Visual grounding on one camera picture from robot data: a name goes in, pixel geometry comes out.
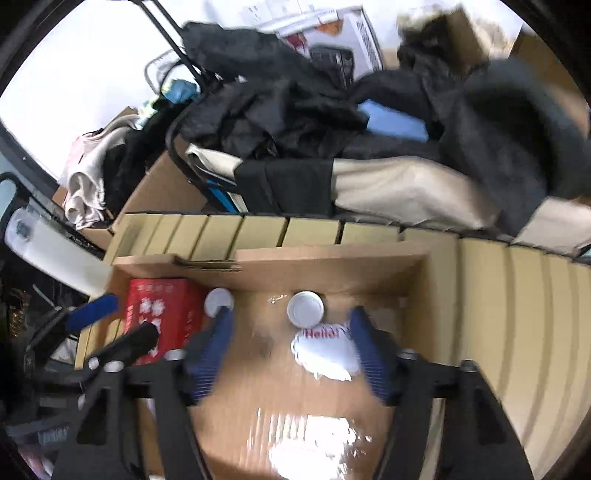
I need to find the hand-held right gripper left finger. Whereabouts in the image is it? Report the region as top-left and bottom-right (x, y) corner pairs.
(51, 307), (236, 480)

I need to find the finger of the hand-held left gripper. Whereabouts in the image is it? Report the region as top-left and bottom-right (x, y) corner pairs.
(65, 293), (120, 333)
(85, 322), (160, 370)

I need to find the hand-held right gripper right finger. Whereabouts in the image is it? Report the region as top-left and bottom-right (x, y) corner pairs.
(348, 305), (536, 480)

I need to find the red printed box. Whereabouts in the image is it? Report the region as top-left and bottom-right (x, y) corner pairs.
(121, 278), (206, 365)

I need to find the small white bottle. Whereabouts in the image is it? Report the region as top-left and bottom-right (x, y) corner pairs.
(204, 287), (235, 319)

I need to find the shallow cardboard tray box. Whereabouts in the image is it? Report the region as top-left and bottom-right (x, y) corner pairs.
(76, 244), (444, 480)

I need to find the tall white tumbler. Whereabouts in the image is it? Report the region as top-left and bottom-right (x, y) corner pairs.
(7, 208), (112, 296)

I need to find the white cloth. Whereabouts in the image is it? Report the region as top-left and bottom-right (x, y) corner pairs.
(60, 115), (139, 230)

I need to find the large cardboard box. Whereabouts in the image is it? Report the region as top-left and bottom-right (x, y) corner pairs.
(81, 150), (213, 250)

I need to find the black folded cloth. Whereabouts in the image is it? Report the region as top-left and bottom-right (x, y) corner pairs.
(233, 159), (335, 217)

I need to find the light blue flat item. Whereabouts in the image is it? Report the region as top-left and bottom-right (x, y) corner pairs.
(358, 99), (430, 141)

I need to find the teal and yellow bag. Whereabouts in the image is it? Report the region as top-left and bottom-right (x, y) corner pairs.
(139, 78), (199, 121)

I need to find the black garment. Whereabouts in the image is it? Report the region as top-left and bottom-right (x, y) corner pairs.
(351, 60), (591, 236)

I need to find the white printed carton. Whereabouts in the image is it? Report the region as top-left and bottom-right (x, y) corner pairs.
(274, 7), (386, 88)

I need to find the small open cardboard box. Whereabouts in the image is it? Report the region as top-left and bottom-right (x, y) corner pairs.
(397, 4), (490, 70)

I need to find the white metal frame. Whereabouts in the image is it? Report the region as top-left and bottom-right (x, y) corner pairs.
(144, 51), (185, 97)

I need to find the black trolley handle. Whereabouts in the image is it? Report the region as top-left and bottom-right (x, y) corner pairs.
(131, 0), (208, 93)

